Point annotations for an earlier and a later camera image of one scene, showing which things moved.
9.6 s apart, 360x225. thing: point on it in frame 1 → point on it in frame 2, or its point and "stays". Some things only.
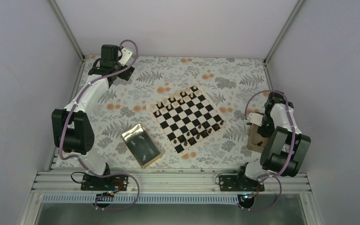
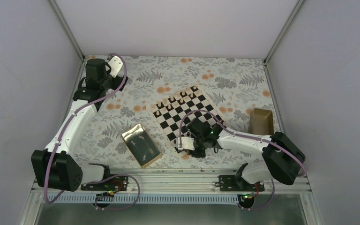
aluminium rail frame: x=51 y=186 stays
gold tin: x=141 y=146 stays
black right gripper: x=267 y=132 → x=201 y=154
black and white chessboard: x=187 y=117 stays
